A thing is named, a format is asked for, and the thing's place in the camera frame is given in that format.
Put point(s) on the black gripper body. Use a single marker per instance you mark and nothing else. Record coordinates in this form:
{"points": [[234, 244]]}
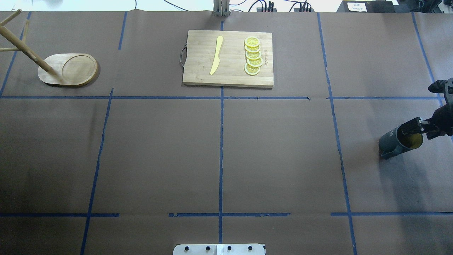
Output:
{"points": [[444, 119]]}

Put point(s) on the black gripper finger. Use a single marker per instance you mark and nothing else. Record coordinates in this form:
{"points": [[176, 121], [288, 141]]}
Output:
{"points": [[414, 126]]}

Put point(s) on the dark teal mug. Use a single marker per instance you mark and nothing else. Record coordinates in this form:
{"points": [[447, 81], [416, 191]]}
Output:
{"points": [[393, 143]]}

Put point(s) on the wooden cup storage rack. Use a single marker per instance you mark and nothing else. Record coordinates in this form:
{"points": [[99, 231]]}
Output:
{"points": [[64, 69]]}

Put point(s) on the black power box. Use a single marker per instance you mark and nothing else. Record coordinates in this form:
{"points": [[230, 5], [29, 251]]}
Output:
{"points": [[368, 6]]}

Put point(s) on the lemon slice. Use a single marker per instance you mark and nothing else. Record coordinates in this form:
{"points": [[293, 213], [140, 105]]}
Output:
{"points": [[255, 62], [252, 42], [253, 56], [251, 70], [250, 49]]}

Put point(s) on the yellow plastic knife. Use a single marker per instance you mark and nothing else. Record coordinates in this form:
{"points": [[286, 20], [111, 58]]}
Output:
{"points": [[216, 59]]}

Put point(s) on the bamboo cutting board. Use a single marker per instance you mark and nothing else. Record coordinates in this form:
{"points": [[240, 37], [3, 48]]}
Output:
{"points": [[201, 46]]}

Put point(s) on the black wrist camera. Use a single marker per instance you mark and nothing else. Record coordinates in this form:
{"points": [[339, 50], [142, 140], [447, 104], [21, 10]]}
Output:
{"points": [[444, 87]]}

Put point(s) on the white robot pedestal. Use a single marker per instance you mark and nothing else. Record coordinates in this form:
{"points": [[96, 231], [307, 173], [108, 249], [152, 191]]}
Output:
{"points": [[220, 249]]}

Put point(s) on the aluminium frame post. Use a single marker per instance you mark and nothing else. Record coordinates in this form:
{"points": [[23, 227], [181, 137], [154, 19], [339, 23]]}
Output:
{"points": [[221, 8]]}

